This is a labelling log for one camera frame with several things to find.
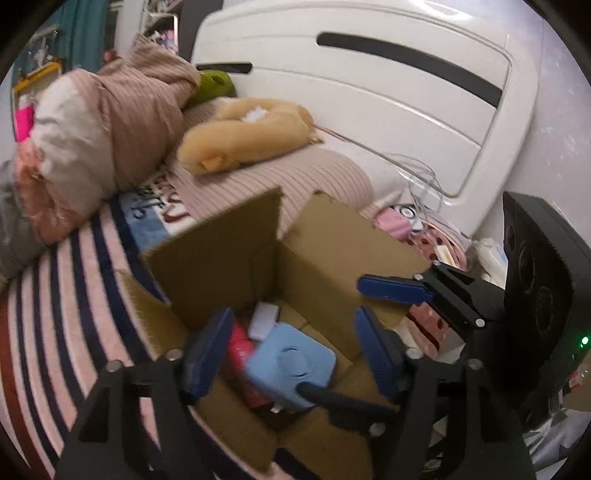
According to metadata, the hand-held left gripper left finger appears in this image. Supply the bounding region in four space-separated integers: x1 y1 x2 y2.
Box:
53 307 235 480

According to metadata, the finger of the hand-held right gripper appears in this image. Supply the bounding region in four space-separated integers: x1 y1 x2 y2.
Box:
297 382 403 437
357 260 505 331

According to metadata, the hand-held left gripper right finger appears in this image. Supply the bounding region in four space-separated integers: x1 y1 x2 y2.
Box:
354 306 543 480

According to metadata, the light blue plastic box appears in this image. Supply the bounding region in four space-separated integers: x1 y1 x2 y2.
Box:
244 322 337 412

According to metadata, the cardboard box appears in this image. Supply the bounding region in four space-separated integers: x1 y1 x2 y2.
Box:
115 186 432 480

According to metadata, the red pink packet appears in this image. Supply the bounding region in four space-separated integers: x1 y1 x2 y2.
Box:
226 322 274 409

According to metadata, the pink dotted box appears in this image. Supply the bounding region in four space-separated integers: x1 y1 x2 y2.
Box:
398 303 465 358

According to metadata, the polka dot pink pouch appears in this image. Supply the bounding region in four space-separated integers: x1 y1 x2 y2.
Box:
406 222 472 273

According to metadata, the white tissue pack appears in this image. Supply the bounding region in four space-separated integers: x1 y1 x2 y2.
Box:
472 237 509 288

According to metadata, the pink round device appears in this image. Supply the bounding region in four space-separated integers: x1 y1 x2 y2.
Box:
372 206 424 240

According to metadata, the small white box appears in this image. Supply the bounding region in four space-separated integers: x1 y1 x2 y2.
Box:
248 302 280 341

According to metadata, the grey cloth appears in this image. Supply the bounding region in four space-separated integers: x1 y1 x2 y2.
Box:
521 405 583 468

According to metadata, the pink ribbed pillow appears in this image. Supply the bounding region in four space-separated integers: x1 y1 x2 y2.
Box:
152 99 374 232

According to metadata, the striped bed sheet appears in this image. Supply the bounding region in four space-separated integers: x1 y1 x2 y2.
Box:
0 188 259 480

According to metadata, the white headboard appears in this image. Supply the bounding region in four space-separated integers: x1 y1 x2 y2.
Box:
190 0 541 241

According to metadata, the tan plush toy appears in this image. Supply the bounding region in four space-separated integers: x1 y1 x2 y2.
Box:
177 98 325 176

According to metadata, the grey blanket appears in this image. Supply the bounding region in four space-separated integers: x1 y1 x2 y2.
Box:
0 160 49 291

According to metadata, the rumpled pink striped blanket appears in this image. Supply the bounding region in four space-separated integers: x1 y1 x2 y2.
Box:
13 36 202 245

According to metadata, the green plush toy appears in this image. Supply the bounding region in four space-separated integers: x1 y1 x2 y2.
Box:
184 70 237 110

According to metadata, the yellow framed board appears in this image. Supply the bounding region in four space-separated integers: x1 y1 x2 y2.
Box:
12 59 62 97

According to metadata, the teal curtain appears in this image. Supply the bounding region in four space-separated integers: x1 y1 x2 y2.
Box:
10 0 122 88

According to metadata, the white cable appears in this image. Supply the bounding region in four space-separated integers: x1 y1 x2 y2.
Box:
383 152 446 222

